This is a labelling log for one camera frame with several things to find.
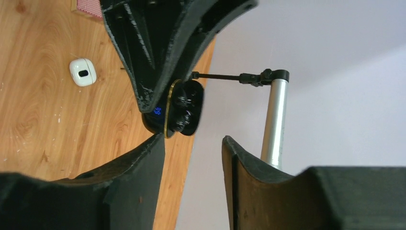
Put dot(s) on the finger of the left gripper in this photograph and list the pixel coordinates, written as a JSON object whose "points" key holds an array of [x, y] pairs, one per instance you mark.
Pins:
{"points": [[214, 19], [149, 37]]}

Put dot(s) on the black earbud charging case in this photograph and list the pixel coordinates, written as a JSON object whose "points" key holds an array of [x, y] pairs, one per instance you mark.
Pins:
{"points": [[178, 111]]}

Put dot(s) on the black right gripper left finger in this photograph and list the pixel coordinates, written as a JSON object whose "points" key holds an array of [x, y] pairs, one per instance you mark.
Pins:
{"points": [[119, 195]]}

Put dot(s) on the silver microphone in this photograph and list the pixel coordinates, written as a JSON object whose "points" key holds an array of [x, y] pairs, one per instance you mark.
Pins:
{"points": [[272, 143]]}

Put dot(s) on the white earbud charging case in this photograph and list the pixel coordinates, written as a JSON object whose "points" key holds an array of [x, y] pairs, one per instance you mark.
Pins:
{"points": [[83, 72]]}

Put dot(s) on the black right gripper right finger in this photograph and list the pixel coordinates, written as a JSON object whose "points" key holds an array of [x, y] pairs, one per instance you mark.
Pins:
{"points": [[261, 197]]}

